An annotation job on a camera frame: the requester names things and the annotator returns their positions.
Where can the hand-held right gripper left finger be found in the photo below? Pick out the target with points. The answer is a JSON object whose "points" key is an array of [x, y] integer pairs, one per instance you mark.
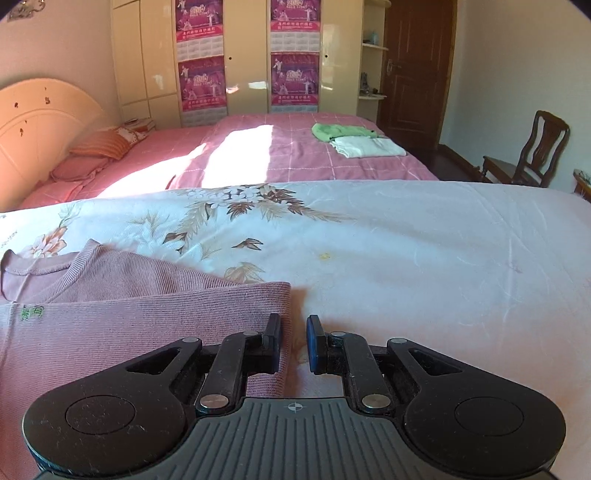
{"points": [[274, 342]]}

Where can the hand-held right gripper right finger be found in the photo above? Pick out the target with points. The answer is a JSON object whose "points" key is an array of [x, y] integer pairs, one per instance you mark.
{"points": [[315, 345]]}

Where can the pink knit sweater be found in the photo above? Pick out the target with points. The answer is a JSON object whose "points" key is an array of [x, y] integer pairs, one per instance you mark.
{"points": [[115, 323]]}

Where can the floral quilt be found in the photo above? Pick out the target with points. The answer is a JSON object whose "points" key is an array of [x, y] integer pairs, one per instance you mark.
{"points": [[392, 258]]}

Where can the pink checked bedspread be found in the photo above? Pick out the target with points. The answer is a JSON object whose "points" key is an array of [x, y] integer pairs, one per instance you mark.
{"points": [[300, 157]]}

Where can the white folded cloth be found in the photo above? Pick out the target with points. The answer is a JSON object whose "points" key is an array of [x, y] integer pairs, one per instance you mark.
{"points": [[367, 147]]}

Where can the green folded cloth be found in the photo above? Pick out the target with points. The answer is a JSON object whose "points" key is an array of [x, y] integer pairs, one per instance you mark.
{"points": [[337, 131]]}

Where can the stack of books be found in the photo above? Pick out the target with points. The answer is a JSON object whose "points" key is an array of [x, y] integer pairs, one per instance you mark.
{"points": [[138, 123]]}

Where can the orange striped pillow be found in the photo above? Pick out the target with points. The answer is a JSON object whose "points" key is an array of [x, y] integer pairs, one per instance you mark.
{"points": [[104, 144]]}

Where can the pink pillow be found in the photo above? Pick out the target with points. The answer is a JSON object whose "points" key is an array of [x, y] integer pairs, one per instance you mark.
{"points": [[78, 168]]}

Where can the dark shelf item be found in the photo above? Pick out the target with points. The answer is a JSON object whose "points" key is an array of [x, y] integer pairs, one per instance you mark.
{"points": [[367, 83]]}

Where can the cream wardrobe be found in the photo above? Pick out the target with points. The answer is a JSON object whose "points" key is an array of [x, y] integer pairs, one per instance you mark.
{"points": [[249, 55]]}

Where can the brown wooden door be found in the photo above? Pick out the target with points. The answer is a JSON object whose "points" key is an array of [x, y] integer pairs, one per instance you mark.
{"points": [[420, 69]]}

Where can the dark wooden chair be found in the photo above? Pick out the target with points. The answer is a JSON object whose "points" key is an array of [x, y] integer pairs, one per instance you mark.
{"points": [[542, 147]]}

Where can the orange wooden object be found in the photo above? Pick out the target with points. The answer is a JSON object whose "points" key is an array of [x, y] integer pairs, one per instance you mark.
{"points": [[582, 184]]}

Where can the teal shelf item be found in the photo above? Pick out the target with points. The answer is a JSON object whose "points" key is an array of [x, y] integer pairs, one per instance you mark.
{"points": [[373, 37]]}

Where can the cream headboard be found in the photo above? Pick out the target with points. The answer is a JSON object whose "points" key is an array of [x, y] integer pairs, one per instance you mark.
{"points": [[32, 124]]}

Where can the purple wall poster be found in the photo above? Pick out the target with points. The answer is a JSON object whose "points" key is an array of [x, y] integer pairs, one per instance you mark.
{"points": [[295, 23], [202, 90], [199, 23], [295, 81]]}

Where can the wall ornament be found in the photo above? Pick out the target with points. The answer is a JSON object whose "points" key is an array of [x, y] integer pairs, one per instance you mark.
{"points": [[25, 10]]}

